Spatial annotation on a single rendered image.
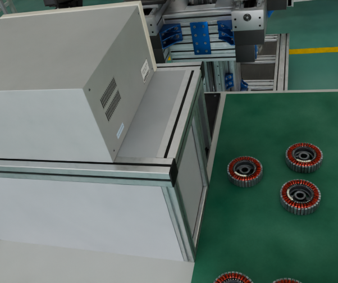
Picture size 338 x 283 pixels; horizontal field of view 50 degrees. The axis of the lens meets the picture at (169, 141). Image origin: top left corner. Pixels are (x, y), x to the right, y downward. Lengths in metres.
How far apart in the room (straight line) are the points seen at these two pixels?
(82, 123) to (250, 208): 0.60
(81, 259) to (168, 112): 0.52
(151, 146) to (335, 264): 0.56
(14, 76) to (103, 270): 0.59
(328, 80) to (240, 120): 1.63
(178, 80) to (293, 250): 0.55
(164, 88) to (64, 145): 0.33
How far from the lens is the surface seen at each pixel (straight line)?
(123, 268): 1.09
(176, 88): 0.98
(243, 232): 1.08
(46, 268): 1.19
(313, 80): 2.96
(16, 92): 0.79
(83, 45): 0.86
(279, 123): 1.40
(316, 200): 1.12
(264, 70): 2.70
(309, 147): 1.26
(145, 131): 0.87
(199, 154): 1.06
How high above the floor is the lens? 1.66
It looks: 41 degrees down
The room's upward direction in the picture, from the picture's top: 14 degrees counter-clockwise
